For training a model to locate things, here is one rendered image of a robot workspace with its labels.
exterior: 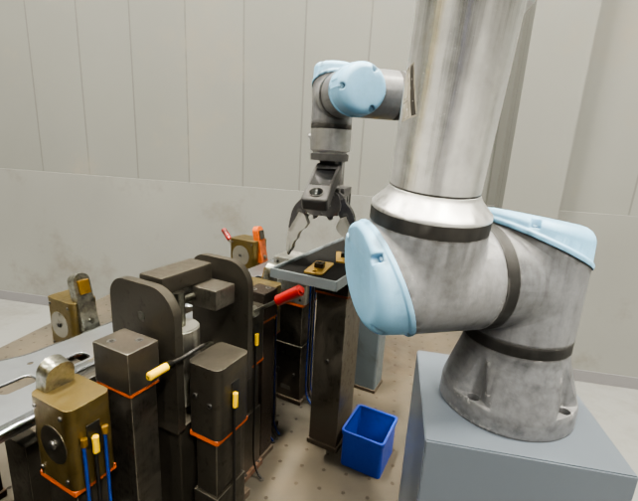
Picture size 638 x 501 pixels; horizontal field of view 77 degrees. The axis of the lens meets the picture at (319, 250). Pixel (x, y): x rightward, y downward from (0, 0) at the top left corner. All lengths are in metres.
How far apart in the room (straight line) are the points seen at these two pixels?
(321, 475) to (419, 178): 0.76
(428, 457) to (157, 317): 0.39
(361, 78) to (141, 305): 0.45
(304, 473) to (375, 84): 0.79
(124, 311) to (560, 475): 0.58
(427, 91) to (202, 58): 2.69
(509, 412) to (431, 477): 0.11
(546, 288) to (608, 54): 2.52
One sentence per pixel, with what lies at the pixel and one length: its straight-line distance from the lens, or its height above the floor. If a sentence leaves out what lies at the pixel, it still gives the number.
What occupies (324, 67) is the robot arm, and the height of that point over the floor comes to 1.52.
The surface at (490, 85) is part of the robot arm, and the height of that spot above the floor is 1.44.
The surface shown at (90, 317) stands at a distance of 1.00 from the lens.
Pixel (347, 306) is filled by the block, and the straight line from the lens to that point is 0.86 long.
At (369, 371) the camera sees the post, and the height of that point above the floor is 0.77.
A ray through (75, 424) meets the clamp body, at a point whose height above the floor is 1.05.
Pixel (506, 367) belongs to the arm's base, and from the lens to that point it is 0.49.
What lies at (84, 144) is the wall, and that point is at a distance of 3.48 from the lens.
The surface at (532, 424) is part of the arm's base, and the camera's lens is 0.51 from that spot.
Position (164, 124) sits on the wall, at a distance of 3.10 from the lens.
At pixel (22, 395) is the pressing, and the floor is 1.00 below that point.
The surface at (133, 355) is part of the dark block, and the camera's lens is 0.58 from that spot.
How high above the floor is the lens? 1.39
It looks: 14 degrees down
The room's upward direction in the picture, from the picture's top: 3 degrees clockwise
